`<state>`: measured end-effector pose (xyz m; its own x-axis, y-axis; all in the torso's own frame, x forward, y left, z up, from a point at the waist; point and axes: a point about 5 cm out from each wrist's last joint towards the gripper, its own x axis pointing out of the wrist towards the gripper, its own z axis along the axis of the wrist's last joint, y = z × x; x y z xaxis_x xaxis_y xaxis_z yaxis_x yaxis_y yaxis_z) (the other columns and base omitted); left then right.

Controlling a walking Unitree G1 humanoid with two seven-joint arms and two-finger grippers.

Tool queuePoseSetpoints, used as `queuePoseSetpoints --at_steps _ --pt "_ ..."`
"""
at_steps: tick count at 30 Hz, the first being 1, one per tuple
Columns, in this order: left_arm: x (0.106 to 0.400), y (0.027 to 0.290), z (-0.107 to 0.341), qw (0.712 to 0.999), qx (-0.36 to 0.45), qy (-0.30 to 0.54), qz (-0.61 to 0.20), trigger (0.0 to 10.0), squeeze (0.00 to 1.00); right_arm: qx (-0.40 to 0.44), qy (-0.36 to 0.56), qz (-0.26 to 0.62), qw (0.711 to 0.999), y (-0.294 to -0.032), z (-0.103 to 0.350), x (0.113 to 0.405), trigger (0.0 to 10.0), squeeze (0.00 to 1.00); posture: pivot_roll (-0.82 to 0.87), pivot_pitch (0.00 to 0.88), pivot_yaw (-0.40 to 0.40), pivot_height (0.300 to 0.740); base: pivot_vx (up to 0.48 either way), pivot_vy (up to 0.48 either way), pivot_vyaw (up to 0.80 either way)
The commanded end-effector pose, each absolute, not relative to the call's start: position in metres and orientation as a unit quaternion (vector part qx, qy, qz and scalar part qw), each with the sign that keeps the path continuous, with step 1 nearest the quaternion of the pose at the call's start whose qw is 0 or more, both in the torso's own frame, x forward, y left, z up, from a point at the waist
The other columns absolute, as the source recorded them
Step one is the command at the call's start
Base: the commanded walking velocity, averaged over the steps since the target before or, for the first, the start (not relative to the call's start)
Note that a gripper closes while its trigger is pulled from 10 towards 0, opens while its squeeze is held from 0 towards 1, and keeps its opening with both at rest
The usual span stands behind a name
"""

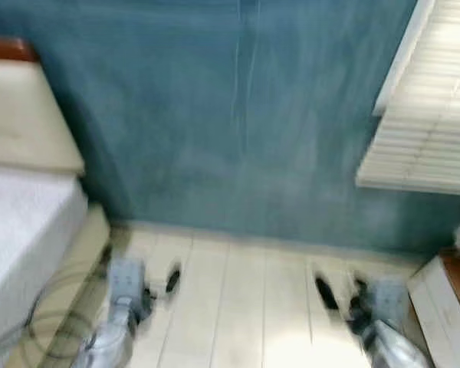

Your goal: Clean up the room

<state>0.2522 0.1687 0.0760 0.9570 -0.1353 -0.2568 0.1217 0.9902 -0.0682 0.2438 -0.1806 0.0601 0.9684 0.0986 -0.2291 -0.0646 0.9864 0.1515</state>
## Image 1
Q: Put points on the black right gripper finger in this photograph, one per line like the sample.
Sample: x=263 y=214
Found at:
x=326 y=294

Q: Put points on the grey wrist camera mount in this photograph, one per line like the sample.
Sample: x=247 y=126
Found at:
x=126 y=280
x=389 y=300

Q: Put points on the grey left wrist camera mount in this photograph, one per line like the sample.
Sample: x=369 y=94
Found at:
x=126 y=280

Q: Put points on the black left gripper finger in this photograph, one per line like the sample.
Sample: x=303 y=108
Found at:
x=172 y=277

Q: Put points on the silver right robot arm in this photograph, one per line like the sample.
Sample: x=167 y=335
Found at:
x=395 y=349

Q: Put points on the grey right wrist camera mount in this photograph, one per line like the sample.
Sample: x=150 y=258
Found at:
x=389 y=300

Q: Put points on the cream window blind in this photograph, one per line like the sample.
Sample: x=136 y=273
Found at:
x=429 y=130

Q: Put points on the white window frame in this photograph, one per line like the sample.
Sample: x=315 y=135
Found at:
x=402 y=61

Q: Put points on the white quilted mattress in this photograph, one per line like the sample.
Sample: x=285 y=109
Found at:
x=23 y=230

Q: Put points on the cream bed frame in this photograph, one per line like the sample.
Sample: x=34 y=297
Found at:
x=92 y=238

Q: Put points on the cream padded wooden headboard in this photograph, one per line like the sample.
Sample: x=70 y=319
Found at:
x=23 y=115

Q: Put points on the white brown-topped cabinet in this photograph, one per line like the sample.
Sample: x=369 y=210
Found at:
x=445 y=307

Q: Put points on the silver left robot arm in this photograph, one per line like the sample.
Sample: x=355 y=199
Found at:
x=107 y=341

